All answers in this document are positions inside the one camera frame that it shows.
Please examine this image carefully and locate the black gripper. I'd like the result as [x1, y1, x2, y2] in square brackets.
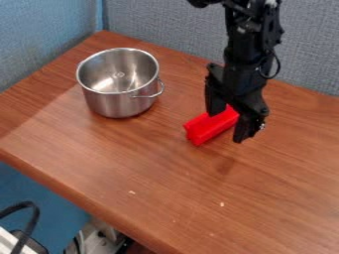
[205, 48, 269, 144]

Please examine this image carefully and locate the red plastic block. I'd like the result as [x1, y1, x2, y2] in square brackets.
[183, 106, 240, 146]

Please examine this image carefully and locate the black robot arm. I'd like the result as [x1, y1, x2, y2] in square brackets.
[187, 0, 284, 143]

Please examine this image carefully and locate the stainless steel pot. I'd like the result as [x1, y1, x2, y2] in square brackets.
[76, 48, 165, 118]

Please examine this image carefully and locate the white box under table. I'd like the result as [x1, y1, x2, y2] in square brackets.
[62, 218, 133, 254]

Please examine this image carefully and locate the grey device bottom left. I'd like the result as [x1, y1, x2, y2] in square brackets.
[0, 226, 49, 254]

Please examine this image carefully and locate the black cable loop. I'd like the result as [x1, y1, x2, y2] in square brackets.
[0, 200, 42, 254]

